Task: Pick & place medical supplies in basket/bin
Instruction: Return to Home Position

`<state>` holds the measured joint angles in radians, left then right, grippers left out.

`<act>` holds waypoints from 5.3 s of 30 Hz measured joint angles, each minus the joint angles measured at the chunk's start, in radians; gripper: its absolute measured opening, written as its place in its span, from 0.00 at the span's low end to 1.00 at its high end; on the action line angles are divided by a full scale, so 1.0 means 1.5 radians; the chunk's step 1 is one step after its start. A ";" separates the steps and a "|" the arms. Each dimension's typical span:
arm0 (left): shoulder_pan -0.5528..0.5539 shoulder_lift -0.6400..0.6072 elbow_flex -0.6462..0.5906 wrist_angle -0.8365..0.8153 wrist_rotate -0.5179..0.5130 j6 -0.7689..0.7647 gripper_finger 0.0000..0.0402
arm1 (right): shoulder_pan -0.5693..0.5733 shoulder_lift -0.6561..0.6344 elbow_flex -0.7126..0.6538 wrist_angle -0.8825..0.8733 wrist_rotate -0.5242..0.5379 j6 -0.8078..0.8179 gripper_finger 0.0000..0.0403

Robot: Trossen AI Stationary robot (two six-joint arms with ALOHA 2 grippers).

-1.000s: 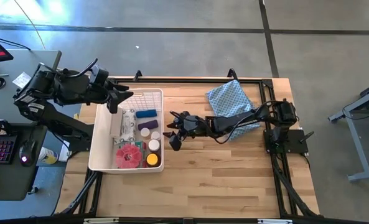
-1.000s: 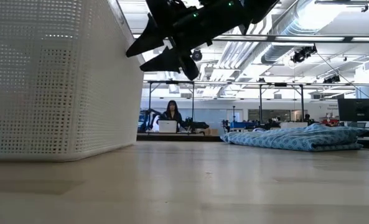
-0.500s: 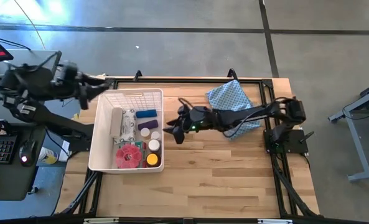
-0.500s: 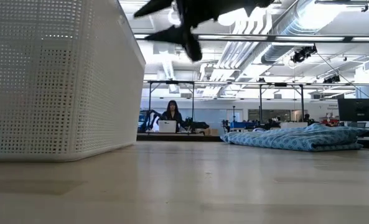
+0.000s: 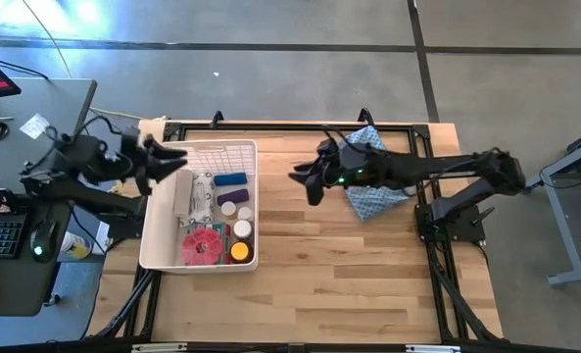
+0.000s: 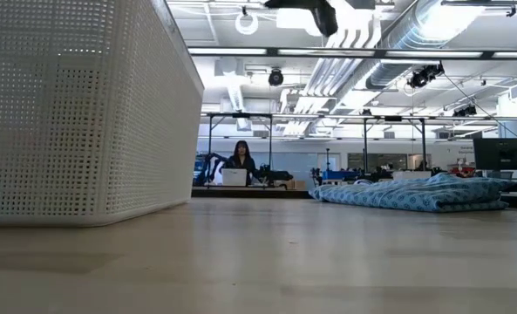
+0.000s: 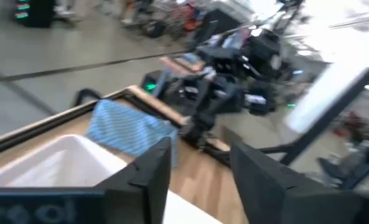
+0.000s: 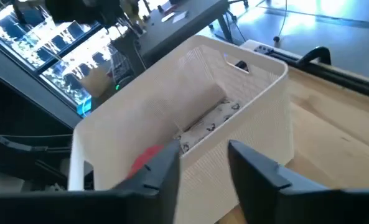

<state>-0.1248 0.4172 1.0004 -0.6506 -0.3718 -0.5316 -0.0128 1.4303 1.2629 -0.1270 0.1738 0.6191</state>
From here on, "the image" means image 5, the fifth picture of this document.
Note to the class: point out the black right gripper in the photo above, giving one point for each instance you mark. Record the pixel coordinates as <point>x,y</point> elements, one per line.
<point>341,164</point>

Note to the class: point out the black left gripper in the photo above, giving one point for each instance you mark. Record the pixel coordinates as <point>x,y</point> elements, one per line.
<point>165,166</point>

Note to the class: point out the white bar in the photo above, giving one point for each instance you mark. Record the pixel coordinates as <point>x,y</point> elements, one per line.
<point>182,192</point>

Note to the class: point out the white wipes packet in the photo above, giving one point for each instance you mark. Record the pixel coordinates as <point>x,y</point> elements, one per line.
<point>201,196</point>

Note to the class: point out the white plastic mesh basket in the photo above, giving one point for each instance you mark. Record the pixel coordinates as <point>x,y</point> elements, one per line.
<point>158,235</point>

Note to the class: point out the small white bottle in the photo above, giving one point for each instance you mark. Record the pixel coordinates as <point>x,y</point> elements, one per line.
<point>245,213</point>

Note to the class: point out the purple bandage roll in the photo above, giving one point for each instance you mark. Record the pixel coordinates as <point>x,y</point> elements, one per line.
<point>232,197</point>

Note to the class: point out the clear bottle white cap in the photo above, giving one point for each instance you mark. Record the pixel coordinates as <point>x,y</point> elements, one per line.
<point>242,229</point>

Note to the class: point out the small white round lid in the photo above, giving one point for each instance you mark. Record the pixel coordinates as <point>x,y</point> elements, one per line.
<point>228,209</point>

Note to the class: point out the pink round pill organizer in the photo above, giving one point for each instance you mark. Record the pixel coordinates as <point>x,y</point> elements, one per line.
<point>202,246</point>

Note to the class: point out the amber bottle yellow cap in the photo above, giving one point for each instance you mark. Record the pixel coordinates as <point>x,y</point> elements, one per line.
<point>240,251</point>

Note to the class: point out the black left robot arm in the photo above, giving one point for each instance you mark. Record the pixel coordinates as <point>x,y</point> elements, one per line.
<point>74,171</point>

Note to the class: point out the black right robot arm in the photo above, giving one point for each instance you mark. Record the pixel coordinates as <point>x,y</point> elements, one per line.
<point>447,169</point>

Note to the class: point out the yellow plug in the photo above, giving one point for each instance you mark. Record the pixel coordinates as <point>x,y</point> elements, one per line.
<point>117,187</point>

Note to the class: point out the blue patterned folded cloth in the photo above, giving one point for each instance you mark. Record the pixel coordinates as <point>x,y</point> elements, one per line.
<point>375,201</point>

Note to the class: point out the black table clamp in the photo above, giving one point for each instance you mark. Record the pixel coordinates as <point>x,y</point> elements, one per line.
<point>366,116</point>
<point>216,118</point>

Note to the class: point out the white box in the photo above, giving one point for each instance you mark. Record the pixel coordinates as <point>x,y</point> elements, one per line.
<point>103,240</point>

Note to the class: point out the white yellow cup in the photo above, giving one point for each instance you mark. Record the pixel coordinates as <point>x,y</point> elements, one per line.
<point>77,247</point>

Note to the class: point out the white paper note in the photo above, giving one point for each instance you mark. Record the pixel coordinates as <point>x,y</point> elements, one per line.
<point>34,126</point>

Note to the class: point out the grey side desk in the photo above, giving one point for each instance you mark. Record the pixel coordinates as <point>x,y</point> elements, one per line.
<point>6,162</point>

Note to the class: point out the dark grey desk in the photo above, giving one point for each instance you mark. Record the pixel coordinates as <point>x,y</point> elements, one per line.
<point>15,284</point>

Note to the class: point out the grey blue metal bench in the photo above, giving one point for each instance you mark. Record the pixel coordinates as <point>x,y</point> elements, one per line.
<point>563,230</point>

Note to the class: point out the black aluminium table frame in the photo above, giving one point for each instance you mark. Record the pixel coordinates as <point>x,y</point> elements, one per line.
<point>290,127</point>

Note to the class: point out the white bracket plate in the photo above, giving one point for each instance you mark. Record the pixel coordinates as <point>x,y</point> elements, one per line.
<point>432,348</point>
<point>159,347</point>

